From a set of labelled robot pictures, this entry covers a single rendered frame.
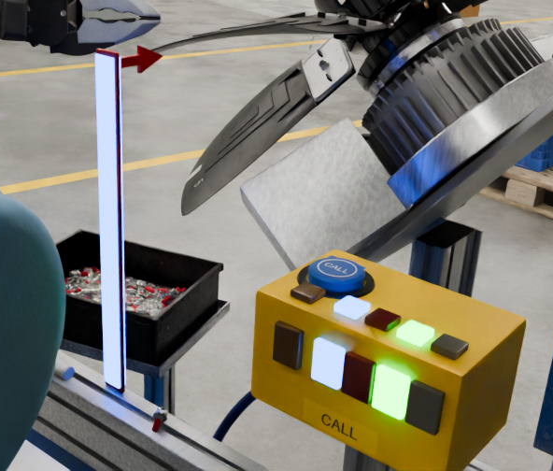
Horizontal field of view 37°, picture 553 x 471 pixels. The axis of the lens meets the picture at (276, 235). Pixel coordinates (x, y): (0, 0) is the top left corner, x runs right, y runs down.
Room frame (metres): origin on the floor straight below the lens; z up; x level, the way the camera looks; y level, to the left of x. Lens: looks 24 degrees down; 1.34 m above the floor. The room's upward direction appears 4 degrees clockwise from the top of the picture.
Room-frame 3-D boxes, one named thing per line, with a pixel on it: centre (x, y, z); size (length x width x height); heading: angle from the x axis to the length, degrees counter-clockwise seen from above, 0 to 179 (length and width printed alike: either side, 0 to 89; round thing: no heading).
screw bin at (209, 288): (0.91, 0.19, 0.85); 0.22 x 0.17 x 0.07; 68
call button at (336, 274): (0.53, -0.04, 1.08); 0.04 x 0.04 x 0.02
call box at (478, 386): (0.51, -0.08, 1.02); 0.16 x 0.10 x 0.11; 53
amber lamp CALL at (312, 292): (0.51, -0.02, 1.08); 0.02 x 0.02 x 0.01; 53
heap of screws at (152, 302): (0.92, 0.20, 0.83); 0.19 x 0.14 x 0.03; 68
